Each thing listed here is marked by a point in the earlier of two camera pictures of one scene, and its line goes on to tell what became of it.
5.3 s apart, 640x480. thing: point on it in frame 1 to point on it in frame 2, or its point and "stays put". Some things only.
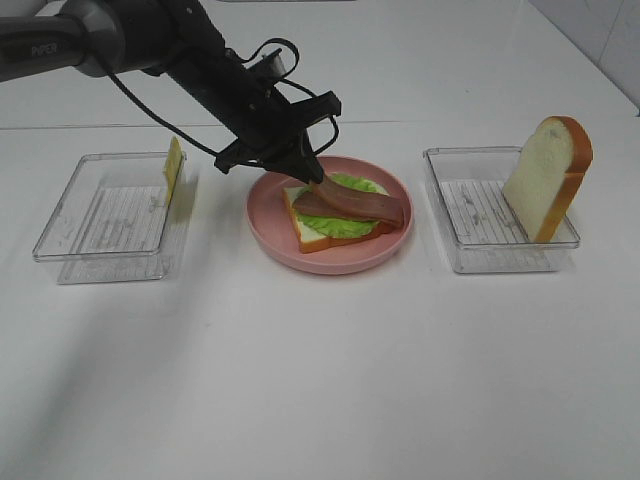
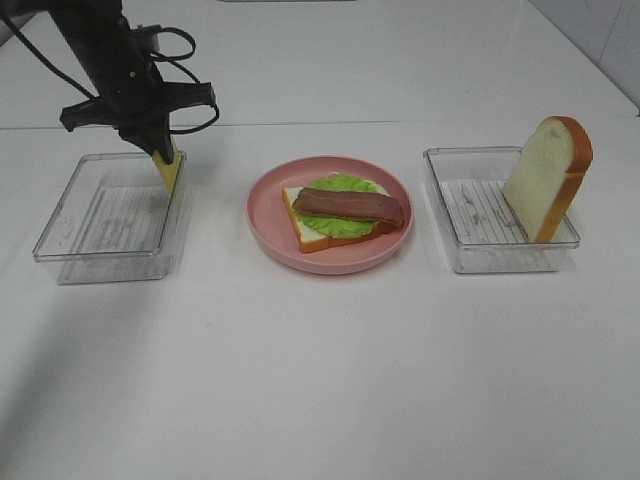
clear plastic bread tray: x=481 y=230 stays put
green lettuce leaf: x=340 y=227 stays put
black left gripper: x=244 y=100 to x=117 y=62
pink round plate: x=273 y=229 stays put
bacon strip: x=381 y=206 to x=383 y=228
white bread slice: x=308 y=241 stays put
